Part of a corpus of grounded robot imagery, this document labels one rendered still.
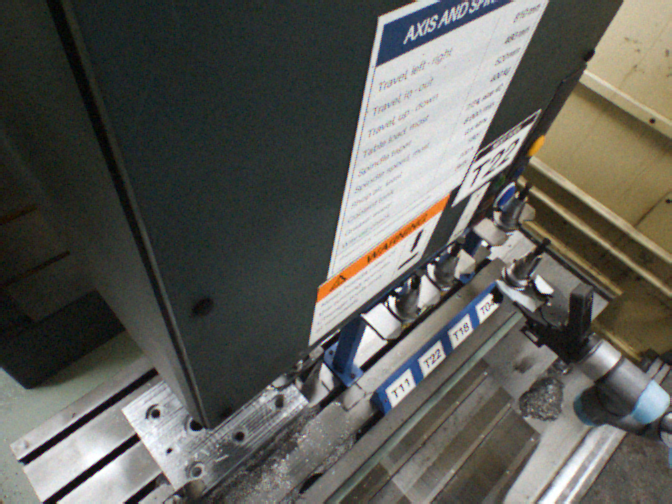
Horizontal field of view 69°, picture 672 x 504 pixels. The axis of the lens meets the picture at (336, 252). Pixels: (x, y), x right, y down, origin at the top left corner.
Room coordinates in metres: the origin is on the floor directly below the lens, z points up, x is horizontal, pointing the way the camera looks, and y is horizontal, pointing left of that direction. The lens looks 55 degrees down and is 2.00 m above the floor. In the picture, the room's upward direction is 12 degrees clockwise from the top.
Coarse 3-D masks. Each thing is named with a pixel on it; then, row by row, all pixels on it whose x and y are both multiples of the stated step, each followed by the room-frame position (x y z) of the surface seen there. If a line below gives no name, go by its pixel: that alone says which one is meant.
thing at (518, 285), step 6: (516, 258) 0.62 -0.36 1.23; (510, 264) 0.60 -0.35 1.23; (504, 270) 0.59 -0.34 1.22; (510, 270) 0.59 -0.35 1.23; (504, 276) 0.59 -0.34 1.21; (510, 276) 0.58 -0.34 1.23; (534, 276) 0.59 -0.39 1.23; (504, 282) 0.58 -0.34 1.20; (510, 282) 0.57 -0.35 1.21; (516, 282) 0.56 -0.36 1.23; (522, 282) 0.57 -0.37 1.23; (528, 282) 0.58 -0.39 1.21; (516, 288) 0.56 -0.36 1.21; (522, 288) 0.57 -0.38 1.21
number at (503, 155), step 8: (520, 136) 0.38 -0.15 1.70; (512, 144) 0.38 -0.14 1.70; (496, 152) 0.35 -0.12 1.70; (504, 152) 0.37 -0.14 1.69; (512, 152) 0.39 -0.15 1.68; (496, 160) 0.36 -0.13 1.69; (504, 160) 0.38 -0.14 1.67; (488, 168) 0.35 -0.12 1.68; (496, 168) 0.37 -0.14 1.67; (488, 176) 0.36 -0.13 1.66
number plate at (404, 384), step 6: (408, 372) 0.45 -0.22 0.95; (402, 378) 0.44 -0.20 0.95; (408, 378) 0.44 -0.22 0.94; (396, 384) 0.42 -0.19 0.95; (402, 384) 0.43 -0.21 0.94; (408, 384) 0.43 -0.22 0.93; (414, 384) 0.44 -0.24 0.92; (390, 390) 0.40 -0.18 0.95; (396, 390) 0.41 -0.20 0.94; (402, 390) 0.42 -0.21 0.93; (408, 390) 0.42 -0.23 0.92; (390, 396) 0.39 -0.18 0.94; (396, 396) 0.40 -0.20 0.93; (402, 396) 0.41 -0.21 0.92; (390, 402) 0.39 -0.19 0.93; (396, 402) 0.39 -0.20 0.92
